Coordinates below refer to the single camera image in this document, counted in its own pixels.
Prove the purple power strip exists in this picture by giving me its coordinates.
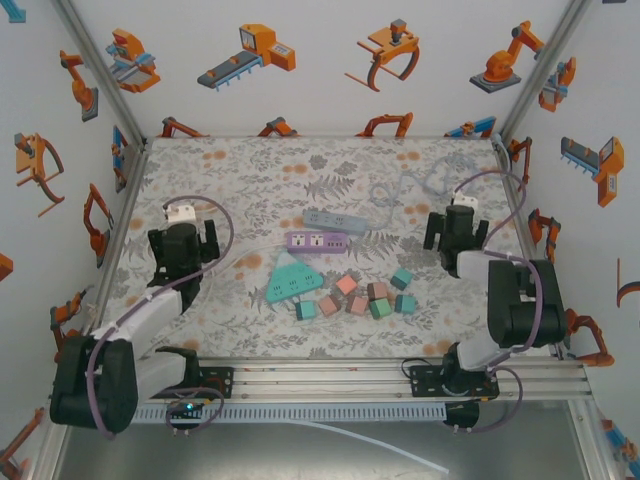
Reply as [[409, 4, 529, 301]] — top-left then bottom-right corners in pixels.
[[283, 229, 350, 255]]

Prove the white plastic tube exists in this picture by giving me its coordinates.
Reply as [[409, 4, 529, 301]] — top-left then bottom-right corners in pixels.
[[279, 418, 451, 475]]

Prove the aluminium side rail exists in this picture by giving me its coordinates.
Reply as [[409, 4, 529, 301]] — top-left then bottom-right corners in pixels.
[[497, 137, 569, 361], [94, 138, 151, 301]]

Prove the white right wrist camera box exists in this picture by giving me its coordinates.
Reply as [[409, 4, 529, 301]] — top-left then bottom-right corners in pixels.
[[451, 189, 482, 209]]

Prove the blue-grey power strip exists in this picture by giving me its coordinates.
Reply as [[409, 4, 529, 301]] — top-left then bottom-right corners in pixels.
[[302, 208, 368, 236]]

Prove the teal triangular power strip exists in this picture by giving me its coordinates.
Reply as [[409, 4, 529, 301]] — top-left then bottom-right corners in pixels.
[[264, 251, 324, 305]]

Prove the floral tablecloth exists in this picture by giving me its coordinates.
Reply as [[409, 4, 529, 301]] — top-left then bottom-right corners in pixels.
[[99, 135, 557, 361]]

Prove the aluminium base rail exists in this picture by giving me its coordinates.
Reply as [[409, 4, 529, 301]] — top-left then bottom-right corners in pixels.
[[47, 355, 594, 407]]

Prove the aluminium frame post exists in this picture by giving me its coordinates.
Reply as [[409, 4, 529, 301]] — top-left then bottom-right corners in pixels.
[[49, 0, 150, 151], [498, 0, 595, 144]]

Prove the controller board with green light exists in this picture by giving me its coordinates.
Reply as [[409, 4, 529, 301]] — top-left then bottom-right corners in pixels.
[[166, 398, 212, 437]]

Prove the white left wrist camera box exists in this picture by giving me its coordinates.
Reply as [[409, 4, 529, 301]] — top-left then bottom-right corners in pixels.
[[162, 199, 198, 225]]

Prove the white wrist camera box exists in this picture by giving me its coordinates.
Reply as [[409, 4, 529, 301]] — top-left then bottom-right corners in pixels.
[[451, 189, 482, 209], [162, 199, 198, 225]]

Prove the white slotted cable duct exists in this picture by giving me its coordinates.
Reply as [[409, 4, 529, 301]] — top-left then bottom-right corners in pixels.
[[68, 403, 448, 424]]

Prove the black controller box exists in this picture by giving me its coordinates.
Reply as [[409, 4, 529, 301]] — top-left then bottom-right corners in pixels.
[[443, 401, 481, 435]]

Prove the grey corner cable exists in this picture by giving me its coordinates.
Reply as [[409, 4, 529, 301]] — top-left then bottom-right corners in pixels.
[[491, 131, 512, 177]]

